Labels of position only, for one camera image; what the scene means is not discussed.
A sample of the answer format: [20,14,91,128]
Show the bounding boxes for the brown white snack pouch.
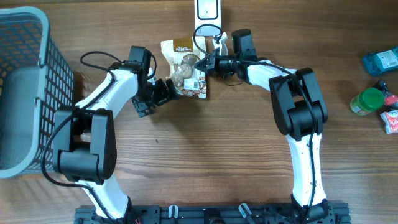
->
[160,37,207,99]

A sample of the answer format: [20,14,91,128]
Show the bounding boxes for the green lid jar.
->
[350,88,384,116]

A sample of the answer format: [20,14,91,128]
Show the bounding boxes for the blue mouthwash bottle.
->
[363,47,397,77]

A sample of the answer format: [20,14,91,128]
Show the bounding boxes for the black red snack packet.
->
[374,80,397,110]

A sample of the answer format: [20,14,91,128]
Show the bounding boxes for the small red white carton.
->
[381,110,398,134]

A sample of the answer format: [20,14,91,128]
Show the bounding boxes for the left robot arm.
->
[46,46,178,223]

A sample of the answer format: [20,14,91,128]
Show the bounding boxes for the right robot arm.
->
[194,29,328,221]

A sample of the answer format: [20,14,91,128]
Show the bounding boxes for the white barcode scanner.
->
[194,0,221,37]

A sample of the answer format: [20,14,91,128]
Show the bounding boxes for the grey plastic mesh basket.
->
[1,6,75,179]

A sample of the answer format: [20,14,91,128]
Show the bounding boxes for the right black cable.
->
[192,23,318,218]

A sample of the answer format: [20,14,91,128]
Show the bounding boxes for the black cable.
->
[40,50,158,224]
[192,23,318,218]

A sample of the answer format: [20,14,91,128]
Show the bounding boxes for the left black cable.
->
[40,50,158,224]

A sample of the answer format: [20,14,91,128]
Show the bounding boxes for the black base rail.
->
[73,203,351,224]

